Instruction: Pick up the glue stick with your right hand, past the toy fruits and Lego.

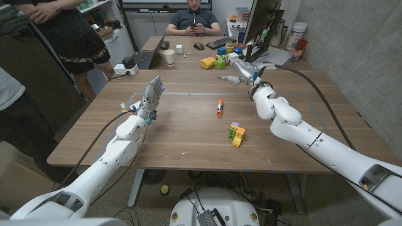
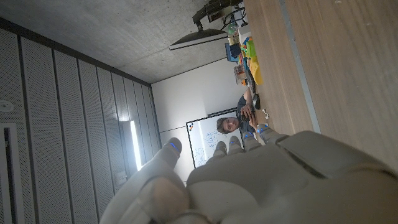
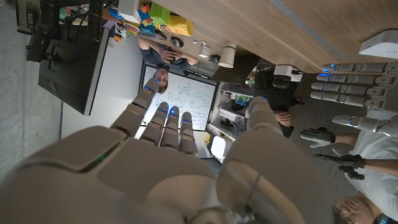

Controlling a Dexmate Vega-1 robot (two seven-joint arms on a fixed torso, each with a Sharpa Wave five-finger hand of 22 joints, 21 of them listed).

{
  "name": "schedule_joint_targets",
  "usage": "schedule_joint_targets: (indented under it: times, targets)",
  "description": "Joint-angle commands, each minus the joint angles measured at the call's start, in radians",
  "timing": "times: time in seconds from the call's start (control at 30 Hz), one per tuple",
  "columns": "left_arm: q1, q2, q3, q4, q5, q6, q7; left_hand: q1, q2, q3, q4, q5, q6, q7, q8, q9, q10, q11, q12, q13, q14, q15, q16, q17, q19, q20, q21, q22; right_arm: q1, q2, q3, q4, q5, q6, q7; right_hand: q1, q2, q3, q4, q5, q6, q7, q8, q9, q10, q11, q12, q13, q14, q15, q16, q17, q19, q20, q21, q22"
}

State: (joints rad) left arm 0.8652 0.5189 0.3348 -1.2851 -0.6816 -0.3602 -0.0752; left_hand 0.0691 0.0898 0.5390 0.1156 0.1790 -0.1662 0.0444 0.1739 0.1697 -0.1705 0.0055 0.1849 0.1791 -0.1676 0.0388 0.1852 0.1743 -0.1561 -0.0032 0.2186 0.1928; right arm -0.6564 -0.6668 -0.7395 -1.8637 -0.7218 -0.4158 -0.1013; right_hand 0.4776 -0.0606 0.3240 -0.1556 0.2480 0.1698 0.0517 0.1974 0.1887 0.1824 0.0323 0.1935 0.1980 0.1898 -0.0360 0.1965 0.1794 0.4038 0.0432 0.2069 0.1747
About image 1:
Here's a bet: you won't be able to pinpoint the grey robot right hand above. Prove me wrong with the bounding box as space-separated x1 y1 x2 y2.
217 58 268 92

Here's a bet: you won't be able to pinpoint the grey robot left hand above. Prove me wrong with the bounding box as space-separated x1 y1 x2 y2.
136 75 166 122

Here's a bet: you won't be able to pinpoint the yellow green Lego stack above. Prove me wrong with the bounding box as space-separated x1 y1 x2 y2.
228 121 246 148

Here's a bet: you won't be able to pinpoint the black monitor stand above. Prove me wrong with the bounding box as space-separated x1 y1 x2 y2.
244 28 274 63

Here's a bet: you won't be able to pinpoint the flat white box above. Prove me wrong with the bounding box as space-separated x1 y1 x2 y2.
256 62 278 71

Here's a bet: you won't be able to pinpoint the white paper sheet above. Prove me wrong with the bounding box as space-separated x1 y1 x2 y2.
251 46 291 67

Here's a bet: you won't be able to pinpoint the black laptop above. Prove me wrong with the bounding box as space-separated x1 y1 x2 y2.
130 31 167 70

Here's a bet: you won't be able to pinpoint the black power adapter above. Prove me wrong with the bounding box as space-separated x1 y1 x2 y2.
121 56 136 70

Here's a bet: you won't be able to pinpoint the white power strip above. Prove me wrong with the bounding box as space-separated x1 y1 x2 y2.
112 63 139 76

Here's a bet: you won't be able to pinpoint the white paper cup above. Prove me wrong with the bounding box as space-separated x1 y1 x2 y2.
162 49 176 68

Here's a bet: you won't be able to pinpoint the black keyboard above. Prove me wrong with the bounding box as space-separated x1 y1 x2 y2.
205 36 237 50

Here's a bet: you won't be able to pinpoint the white side table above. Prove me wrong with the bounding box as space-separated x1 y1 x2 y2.
225 17 249 38

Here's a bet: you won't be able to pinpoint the dark drink bottle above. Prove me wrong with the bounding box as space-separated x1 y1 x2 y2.
269 19 286 48

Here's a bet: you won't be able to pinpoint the clear glass jar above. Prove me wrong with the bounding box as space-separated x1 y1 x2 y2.
288 45 304 63

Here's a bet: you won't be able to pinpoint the black computer monitor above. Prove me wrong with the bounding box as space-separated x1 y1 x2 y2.
242 0 283 46

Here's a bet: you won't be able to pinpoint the clear storage box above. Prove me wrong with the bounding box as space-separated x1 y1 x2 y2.
235 6 251 23

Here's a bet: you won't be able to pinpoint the white shelf cabinet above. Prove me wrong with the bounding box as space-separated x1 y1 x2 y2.
77 0 136 63

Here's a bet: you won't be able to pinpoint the white labelled canister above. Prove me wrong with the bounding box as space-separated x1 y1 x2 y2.
285 21 308 51

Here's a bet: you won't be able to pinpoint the seated person dark polo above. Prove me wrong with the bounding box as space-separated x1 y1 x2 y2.
165 0 223 37

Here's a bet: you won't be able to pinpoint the brown cardboard box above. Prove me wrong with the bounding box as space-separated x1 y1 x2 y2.
95 26 116 41

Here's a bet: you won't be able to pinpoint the black floor fan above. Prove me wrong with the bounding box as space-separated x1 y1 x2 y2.
141 169 167 185

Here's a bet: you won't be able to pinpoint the grey table leg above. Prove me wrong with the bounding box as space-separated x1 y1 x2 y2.
285 173 307 215
127 168 146 208

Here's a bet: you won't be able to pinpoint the standing person black shorts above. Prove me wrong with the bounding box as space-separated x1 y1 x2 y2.
3 0 116 101

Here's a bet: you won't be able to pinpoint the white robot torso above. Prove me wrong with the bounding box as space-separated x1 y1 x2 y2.
169 187 261 226

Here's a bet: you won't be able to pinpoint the grey finned module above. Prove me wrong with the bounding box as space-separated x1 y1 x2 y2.
197 208 227 226

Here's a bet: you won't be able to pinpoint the person in white shirt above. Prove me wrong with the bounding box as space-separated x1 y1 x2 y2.
0 66 79 185

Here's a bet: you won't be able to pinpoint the beige chair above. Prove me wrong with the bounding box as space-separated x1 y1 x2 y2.
0 141 63 210

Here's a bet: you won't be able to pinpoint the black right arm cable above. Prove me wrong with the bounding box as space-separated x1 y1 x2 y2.
275 63 402 217

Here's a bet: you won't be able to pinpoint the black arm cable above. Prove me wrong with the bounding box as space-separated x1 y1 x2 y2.
53 111 129 192
275 63 402 217

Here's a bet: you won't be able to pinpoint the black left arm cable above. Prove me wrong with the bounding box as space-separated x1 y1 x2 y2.
53 111 129 192

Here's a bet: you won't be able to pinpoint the whiteboard with black frame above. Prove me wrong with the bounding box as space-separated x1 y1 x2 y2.
116 0 213 15

